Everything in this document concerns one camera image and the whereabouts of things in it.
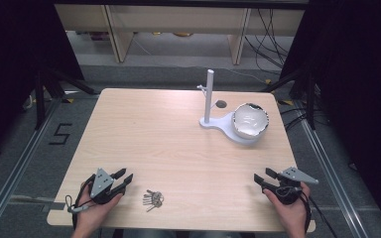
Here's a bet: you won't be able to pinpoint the person's right hand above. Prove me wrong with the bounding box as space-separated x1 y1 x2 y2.
263 180 313 233

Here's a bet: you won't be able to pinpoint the grey wrist strap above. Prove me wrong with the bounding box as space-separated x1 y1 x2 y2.
64 194 97 214

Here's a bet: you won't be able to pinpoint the white bowl with dark rim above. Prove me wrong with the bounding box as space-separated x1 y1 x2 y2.
231 102 271 140

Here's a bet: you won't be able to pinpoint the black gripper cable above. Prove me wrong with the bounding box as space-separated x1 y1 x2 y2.
299 192 339 238

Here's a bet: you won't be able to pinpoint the beige wooden cabinet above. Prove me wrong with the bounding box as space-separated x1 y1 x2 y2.
55 3 306 65

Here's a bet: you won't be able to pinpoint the white stand with pole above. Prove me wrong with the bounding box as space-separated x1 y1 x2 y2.
196 68 270 147

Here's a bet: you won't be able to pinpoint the person's left hand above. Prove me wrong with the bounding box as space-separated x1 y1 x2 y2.
73 180 124 234

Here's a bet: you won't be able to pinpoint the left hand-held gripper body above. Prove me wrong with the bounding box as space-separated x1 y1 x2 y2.
88 167 127 205

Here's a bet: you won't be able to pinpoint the black tripod stand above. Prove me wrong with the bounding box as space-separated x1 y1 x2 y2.
33 63 100 131
261 67 321 131

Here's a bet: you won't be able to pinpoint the black hanging cables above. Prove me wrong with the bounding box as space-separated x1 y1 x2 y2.
244 9 294 74

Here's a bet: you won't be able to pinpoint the aluminium floor rail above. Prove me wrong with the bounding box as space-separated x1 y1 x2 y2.
297 102 370 238
0 95 64 238

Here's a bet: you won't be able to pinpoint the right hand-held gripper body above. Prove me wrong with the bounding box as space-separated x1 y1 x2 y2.
261 166 319 205

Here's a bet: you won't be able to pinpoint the bunch of silver keys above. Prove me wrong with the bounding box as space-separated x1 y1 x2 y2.
142 188 165 213

